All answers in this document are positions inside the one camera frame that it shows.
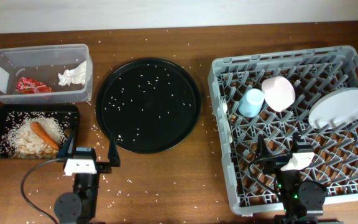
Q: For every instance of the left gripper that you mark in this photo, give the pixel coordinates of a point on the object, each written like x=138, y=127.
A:
x=104, y=167

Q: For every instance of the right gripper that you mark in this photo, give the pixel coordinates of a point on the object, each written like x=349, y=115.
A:
x=273, y=165

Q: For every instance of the light blue cup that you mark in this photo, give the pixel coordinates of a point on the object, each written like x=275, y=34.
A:
x=251, y=103

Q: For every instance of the orange carrot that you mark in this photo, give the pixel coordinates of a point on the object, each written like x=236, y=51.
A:
x=41, y=133

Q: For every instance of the pile of rice and shells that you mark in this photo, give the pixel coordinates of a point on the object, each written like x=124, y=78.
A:
x=19, y=141

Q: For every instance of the grey plate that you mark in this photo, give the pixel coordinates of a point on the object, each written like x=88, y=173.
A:
x=338, y=107

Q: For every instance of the white tissue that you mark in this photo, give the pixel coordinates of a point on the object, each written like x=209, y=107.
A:
x=74, y=76

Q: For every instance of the red strawberry snack wrapper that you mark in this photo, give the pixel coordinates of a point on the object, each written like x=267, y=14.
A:
x=31, y=86

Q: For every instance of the white plastic fork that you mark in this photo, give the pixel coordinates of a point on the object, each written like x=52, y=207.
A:
x=222, y=100

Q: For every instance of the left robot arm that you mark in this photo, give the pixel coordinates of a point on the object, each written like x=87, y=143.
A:
x=79, y=205

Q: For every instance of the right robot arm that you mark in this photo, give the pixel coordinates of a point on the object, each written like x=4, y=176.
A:
x=302, y=200

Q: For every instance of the grey dishwasher rack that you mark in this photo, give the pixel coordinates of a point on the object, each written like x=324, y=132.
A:
x=314, y=73

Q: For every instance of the black rectangular tray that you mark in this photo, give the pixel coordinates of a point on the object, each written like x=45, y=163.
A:
x=70, y=115

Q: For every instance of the round black tray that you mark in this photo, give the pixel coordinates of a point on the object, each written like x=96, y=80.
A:
x=148, y=106

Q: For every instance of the clear plastic bin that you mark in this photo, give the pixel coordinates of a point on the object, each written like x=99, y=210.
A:
x=44, y=63

